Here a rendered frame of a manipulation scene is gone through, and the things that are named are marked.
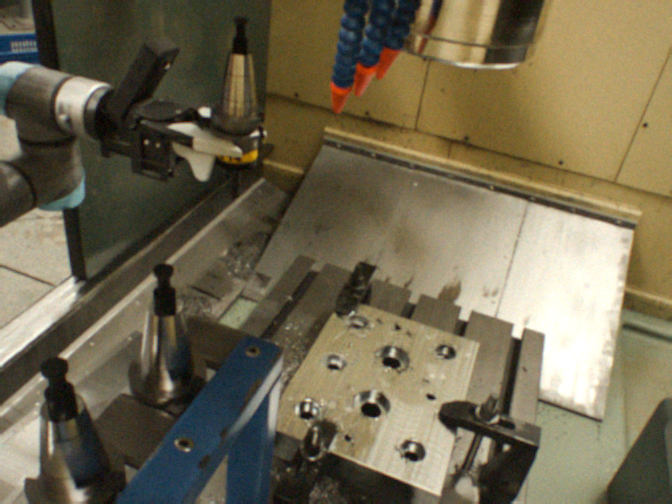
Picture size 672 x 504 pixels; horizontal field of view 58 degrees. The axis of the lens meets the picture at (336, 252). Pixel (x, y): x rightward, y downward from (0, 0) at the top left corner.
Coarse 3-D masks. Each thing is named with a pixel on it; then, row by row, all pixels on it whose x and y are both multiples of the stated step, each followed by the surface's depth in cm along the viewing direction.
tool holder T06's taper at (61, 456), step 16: (80, 400) 38; (48, 416) 36; (80, 416) 37; (48, 432) 37; (64, 432) 37; (80, 432) 37; (96, 432) 39; (48, 448) 37; (64, 448) 37; (80, 448) 38; (96, 448) 39; (48, 464) 38; (64, 464) 38; (80, 464) 38; (96, 464) 39; (48, 480) 38; (64, 480) 38; (80, 480) 39; (96, 480) 40; (48, 496) 39; (64, 496) 39; (80, 496) 39
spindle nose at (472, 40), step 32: (448, 0) 47; (480, 0) 47; (512, 0) 47; (544, 0) 49; (416, 32) 49; (448, 32) 48; (480, 32) 48; (512, 32) 49; (480, 64) 50; (512, 64) 51
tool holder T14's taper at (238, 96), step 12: (228, 60) 66; (240, 60) 65; (252, 60) 67; (228, 72) 66; (240, 72) 66; (252, 72) 67; (228, 84) 67; (240, 84) 67; (252, 84) 68; (228, 96) 67; (240, 96) 67; (252, 96) 68; (228, 108) 68; (240, 108) 68; (252, 108) 69
